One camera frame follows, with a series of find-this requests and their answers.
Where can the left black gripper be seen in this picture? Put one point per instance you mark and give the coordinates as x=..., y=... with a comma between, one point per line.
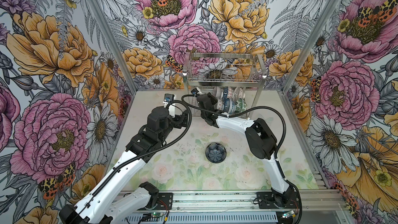
x=178, y=118

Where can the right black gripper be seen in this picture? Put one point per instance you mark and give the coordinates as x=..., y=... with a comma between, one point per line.
x=213, y=99

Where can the grey green patterned bowl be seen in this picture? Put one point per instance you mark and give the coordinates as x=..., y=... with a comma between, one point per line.
x=218, y=92

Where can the blue floral pattern bowl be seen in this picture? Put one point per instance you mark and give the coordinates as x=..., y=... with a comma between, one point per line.
x=229, y=106

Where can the green leaf pattern bowl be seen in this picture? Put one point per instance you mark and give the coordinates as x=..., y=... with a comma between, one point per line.
x=240, y=106

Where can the dark navy flower bowl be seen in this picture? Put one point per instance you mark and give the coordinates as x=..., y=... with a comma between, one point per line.
x=215, y=153

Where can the blue geometric pattern bowl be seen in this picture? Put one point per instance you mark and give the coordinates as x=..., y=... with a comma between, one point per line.
x=228, y=93

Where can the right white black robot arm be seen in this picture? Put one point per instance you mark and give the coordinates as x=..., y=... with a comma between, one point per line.
x=262, y=142

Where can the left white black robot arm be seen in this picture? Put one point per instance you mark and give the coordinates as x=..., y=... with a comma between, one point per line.
x=151, y=138

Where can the steel two-tier dish rack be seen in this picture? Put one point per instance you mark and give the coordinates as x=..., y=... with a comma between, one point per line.
x=224, y=70

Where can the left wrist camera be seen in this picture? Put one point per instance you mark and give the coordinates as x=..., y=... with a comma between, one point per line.
x=168, y=97

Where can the right aluminium frame post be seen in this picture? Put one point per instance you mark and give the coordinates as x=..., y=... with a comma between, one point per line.
x=314, y=34

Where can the aluminium frame post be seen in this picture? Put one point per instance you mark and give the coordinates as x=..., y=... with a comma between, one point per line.
x=314, y=34
x=101, y=19

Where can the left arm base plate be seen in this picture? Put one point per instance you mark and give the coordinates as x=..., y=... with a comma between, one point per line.
x=164, y=202

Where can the white vented cable duct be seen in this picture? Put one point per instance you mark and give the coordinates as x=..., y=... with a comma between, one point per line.
x=205, y=218

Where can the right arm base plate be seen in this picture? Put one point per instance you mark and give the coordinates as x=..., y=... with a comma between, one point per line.
x=275, y=200

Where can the aluminium front rail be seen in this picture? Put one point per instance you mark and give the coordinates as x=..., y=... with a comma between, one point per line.
x=203, y=201

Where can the left aluminium frame post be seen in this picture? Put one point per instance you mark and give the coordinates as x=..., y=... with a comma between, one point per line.
x=101, y=19

